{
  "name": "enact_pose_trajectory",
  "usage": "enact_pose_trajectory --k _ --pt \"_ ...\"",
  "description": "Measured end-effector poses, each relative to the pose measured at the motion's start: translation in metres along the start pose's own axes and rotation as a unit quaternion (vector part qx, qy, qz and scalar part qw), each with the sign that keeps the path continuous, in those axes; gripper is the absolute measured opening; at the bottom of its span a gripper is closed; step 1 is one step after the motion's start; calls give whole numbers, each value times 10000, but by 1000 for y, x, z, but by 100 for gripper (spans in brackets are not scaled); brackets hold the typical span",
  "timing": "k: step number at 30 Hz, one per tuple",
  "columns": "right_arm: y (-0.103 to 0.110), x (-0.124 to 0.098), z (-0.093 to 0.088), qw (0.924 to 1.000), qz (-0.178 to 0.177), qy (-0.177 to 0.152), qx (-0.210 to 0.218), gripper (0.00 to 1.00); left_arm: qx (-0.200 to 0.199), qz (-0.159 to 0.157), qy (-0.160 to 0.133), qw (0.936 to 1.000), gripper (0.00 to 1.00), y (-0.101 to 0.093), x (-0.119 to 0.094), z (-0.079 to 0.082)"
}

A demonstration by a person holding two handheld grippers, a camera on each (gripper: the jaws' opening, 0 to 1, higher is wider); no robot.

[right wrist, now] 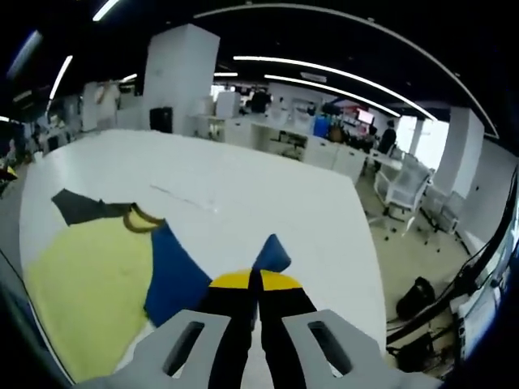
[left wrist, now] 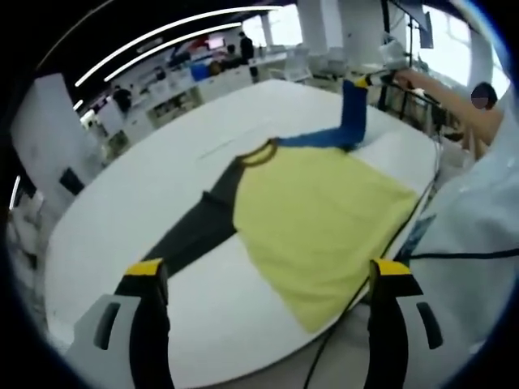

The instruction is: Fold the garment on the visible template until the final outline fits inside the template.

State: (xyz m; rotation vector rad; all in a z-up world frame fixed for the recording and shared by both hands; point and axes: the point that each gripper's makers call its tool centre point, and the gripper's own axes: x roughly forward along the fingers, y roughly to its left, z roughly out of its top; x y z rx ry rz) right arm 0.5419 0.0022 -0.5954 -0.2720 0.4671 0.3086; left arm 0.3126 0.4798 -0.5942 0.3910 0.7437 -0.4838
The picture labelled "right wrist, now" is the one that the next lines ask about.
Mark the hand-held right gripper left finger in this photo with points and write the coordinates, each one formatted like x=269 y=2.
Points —
x=178 y=348

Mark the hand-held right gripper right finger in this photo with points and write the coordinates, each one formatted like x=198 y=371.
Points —
x=324 y=352

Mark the black floor bag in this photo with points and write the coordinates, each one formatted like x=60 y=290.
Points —
x=415 y=297

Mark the black bin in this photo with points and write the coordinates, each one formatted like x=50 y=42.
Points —
x=161 y=119

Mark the white office chair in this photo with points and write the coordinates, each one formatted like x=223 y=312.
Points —
x=401 y=190

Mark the white cabinet row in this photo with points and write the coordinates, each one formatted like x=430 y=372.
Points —
x=324 y=154

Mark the blue container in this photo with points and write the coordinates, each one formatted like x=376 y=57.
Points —
x=321 y=126

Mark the short ceiling light strip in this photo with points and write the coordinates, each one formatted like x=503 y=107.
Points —
x=61 y=75

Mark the white square pillar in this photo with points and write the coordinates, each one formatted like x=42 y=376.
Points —
x=180 y=73

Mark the long ceiling light strip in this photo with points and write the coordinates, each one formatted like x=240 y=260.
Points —
x=332 y=89
x=336 y=73

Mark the yellow blue grey garment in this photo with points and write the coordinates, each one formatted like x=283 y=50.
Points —
x=93 y=283

